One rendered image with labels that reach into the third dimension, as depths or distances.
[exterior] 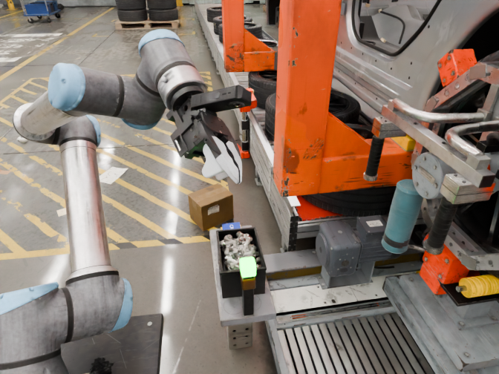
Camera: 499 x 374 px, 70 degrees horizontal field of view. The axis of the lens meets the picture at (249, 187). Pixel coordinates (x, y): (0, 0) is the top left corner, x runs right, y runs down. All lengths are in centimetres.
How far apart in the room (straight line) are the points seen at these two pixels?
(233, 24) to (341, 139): 192
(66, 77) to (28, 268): 155
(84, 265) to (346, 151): 102
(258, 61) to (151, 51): 251
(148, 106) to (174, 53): 14
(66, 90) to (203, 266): 133
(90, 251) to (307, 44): 94
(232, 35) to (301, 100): 193
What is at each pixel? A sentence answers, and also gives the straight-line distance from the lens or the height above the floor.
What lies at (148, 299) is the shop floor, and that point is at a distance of 182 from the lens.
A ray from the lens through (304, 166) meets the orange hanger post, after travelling 142.
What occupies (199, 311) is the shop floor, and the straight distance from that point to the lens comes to 173.
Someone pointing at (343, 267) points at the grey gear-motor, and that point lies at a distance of 153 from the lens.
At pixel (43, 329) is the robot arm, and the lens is 111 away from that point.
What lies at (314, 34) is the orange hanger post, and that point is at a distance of 126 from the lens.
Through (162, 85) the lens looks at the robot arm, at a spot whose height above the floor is 114.
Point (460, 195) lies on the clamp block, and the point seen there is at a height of 92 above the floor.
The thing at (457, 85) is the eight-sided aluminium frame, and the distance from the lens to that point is 123.
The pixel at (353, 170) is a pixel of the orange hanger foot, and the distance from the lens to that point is 152.
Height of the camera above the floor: 135
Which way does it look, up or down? 33 degrees down
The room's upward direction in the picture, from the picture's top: straight up
